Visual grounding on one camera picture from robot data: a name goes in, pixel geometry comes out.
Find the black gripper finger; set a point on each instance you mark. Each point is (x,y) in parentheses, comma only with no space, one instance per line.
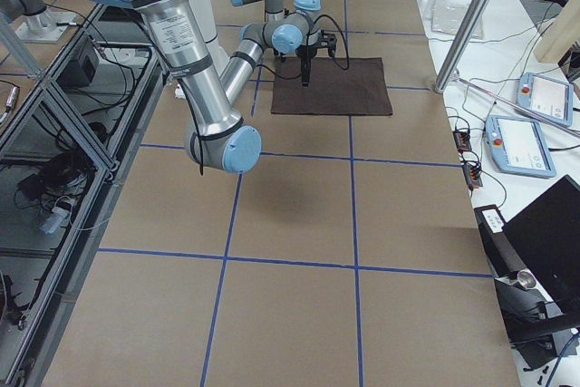
(305,74)

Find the brown t-shirt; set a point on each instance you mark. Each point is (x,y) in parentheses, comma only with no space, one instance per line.
(361,90)

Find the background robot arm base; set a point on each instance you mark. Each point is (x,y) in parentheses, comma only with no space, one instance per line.
(39,23)

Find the clear plastic bag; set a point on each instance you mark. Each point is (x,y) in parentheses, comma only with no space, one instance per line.
(447,16)

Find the orange connector block upper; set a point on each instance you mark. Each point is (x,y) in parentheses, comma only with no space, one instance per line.
(462,140)

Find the orange connector block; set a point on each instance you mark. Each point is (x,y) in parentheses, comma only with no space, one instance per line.
(472,175)
(462,140)

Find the orange connector block lower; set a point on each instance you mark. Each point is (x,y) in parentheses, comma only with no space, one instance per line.
(472,175)

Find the lower teach pendant tablet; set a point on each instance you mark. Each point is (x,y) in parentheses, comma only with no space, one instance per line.
(517,146)

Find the teach pendant tablet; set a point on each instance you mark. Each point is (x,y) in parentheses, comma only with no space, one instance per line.
(517,146)
(549,97)

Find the upper teach pendant tablet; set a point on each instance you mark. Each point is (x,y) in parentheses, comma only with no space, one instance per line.
(549,97)

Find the black monitor on stand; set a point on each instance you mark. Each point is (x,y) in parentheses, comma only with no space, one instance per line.
(535,258)

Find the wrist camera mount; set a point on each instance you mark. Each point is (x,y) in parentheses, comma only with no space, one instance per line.
(327,41)

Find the aluminium frame post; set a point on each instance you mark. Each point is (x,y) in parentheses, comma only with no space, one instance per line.
(460,43)

